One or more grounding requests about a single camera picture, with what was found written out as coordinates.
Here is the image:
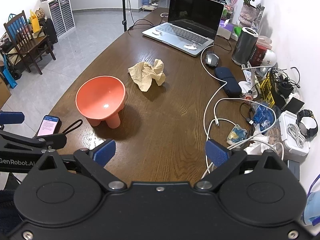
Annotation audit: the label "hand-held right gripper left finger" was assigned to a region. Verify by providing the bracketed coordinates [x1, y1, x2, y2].
[32, 139, 127, 193]

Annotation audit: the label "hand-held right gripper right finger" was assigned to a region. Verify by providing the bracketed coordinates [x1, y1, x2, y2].
[195, 139, 290, 193]

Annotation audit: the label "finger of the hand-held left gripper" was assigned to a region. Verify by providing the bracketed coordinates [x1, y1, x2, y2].
[0, 130, 67, 154]
[0, 112, 25, 130]

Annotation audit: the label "orange footed bowl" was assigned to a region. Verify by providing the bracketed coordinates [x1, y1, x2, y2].
[75, 76, 126, 129]

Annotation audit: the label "yellow cloth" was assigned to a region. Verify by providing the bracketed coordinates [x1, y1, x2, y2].
[128, 59, 166, 92]

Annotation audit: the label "black smartphone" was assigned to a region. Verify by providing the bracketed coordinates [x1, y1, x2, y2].
[34, 115, 62, 137]

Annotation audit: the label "large cardboard carton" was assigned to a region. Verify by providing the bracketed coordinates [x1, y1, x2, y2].
[0, 76, 12, 108]

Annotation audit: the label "clear wrapped snack packet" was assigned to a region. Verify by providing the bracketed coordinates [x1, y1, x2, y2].
[226, 124, 248, 145]

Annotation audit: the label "white tissue paper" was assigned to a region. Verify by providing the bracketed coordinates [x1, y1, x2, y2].
[244, 134, 284, 160]

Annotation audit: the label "blue plastic bag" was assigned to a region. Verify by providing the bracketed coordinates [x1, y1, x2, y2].
[251, 102, 282, 133]

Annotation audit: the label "white phone stand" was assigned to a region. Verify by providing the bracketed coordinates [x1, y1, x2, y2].
[239, 64, 260, 97]

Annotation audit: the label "dark blue glasses case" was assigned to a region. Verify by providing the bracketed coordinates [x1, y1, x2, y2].
[214, 67, 242, 97]

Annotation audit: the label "white plastic box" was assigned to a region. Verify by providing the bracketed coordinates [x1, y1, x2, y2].
[278, 110, 310, 157]

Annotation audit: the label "dark wooden chair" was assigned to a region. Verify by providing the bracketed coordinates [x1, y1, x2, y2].
[4, 10, 57, 75]

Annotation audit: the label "grey box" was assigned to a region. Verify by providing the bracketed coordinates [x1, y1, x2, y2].
[287, 160, 300, 180]

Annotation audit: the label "yellow black packet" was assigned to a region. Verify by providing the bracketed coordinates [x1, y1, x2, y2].
[257, 76, 277, 105]

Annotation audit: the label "flat black box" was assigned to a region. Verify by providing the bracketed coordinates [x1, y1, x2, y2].
[281, 97, 305, 115]

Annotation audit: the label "grey computer mouse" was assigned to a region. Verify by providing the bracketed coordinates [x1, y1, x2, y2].
[205, 51, 220, 67]

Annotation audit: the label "black wristwatch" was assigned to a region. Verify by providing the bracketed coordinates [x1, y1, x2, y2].
[296, 109, 318, 138]

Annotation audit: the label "yellow bag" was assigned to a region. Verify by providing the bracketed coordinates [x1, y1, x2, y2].
[29, 9, 42, 33]

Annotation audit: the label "red can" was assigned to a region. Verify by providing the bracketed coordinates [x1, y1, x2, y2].
[249, 42, 267, 67]

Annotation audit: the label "blue face mask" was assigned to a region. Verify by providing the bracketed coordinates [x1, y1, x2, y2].
[301, 180, 320, 227]

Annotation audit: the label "dark grey container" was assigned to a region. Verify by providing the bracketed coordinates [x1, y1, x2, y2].
[231, 27, 259, 65]

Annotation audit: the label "white round gadget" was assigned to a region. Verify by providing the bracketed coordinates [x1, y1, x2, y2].
[260, 49, 277, 74]

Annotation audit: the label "white drawer cabinet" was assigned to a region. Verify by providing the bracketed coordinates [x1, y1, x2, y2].
[41, 0, 76, 39]

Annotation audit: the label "white purple tissue box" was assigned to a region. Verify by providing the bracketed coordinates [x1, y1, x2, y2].
[216, 19, 235, 39]

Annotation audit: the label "pale textured flower vase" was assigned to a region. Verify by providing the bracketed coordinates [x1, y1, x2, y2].
[238, 3, 257, 28]

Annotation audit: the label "silver foil bag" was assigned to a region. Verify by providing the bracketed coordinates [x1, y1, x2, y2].
[255, 3, 265, 33]

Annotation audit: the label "black tripod pole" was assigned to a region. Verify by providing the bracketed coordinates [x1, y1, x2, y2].
[121, 0, 128, 32]

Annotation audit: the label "black wrist strap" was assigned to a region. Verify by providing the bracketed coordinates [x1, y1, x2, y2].
[61, 119, 83, 134]

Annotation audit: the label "looped white cable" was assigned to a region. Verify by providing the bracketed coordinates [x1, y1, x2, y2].
[211, 98, 277, 153]

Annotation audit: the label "black usb cable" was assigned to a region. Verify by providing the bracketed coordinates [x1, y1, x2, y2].
[240, 102, 257, 125]

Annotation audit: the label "coiled white cable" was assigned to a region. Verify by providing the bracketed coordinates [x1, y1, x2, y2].
[287, 122, 306, 147]

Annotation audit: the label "tangled black cables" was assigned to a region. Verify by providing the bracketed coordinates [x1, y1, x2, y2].
[267, 66, 302, 98]

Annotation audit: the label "long white cable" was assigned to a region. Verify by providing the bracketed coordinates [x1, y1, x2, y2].
[200, 44, 227, 180]

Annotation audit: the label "black power cable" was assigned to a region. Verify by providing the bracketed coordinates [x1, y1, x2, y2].
[127, 19, 160, 32]

